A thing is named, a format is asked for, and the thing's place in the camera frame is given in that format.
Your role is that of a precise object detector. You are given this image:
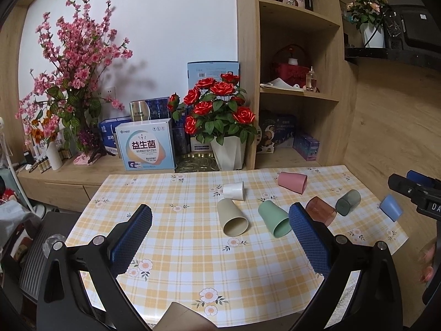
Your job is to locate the small blue box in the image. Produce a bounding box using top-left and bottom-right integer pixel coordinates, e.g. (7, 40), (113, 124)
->
(293, 132), (320, 161)

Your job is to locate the white cup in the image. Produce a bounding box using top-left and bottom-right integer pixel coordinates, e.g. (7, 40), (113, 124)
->
(222, 181), (246, 201)

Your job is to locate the wooden shelf unit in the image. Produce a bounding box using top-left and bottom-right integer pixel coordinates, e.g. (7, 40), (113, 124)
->
(236, 0), (359, 171)

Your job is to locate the dark blue patterned box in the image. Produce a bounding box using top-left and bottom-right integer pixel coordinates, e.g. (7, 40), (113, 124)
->
(145, 97), (172, 122)

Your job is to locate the pink cloth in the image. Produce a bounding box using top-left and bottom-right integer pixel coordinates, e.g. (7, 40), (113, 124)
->
(73, 153), (99, 166)

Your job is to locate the pink rose plant white pot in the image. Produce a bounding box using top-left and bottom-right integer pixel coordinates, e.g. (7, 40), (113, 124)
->
(346, 0), (388, 48)

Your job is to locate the red rose plant white pot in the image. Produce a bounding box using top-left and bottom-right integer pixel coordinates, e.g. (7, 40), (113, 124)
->
(167, 73), (257, 171)

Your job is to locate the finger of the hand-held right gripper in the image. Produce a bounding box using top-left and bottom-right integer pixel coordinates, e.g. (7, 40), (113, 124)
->
(379, 194), (404, 222)
(388, 170), (435, 201)

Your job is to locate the gold metal can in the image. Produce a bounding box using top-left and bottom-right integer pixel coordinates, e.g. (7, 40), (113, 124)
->
(130, 100), (151, 124)

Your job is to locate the green cup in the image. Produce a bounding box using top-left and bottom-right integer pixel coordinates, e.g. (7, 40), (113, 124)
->
(258, 200), (290, 238)

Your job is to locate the dark blue tall box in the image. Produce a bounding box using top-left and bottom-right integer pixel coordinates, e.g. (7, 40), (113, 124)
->
(171, 119), (191, 155)

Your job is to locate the low wooden cabinet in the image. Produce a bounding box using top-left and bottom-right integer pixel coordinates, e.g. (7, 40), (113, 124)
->
(17, 152), (249, 214)

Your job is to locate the pink blossom plant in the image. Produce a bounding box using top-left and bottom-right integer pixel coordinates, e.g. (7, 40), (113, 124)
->
(15, 0), (133, 156)

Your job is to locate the gold patterned tray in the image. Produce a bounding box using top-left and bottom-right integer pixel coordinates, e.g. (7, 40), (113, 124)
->
(175, 152), (221, 173)

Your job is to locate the white box with blue print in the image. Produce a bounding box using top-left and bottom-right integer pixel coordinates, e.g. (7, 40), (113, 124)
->
(115, 119), (177, 172)

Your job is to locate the brown translucent cup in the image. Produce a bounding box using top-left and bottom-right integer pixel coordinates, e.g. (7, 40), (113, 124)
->
(305, 196), (337, 227)

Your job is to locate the black device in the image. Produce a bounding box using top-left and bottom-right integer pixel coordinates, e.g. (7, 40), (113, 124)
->
(345, 4), (441, 65)

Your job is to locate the yellow plaid tablecloth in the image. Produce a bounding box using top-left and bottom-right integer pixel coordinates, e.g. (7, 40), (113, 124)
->
(65, 165), (409, 328)

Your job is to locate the light blue flat box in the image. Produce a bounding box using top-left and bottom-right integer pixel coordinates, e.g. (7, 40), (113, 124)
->
(187, 61), (240, 92)

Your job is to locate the red basket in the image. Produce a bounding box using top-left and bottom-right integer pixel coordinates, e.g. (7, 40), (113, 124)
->
(270, 44), (311, 87)

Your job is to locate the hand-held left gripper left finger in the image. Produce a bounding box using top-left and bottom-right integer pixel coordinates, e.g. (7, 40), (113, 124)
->
(36, 203), (154, 331)

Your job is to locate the person's right hand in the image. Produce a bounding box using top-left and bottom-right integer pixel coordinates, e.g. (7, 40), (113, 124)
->
(418, 239), (436, 283)

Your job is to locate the white slim vase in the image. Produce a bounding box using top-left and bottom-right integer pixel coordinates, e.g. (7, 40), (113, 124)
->
(47, 141), (63, 171)

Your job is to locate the blue and white carton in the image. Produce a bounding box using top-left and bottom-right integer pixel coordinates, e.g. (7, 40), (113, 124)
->
(99, 119), (129, 156)

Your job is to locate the beige cup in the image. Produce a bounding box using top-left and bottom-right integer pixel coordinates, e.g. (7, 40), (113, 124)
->
(216, 198), (249, 237)

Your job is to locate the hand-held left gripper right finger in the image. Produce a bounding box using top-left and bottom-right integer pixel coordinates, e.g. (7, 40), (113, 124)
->
(287, 203), (404, 331)

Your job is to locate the white folded paper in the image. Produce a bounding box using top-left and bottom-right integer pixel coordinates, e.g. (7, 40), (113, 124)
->
(260, 79), (293, 90)

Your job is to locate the orange flower bunch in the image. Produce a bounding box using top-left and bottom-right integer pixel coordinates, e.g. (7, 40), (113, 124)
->
(30, 119), (56, 145)

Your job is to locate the glass perfume bottle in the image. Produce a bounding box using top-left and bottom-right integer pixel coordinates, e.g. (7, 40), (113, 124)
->
(306, 66), (318, 92)

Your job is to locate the dark grey cup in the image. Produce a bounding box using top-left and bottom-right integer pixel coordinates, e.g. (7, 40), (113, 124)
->
(335, 189), (362, 216)

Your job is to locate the dark blue moon box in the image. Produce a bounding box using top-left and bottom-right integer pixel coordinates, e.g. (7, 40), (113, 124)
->
(258, 111), (297, 154)

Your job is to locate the pink cup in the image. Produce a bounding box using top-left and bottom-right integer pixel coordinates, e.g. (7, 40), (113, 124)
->
(278, 171), (308, 194)

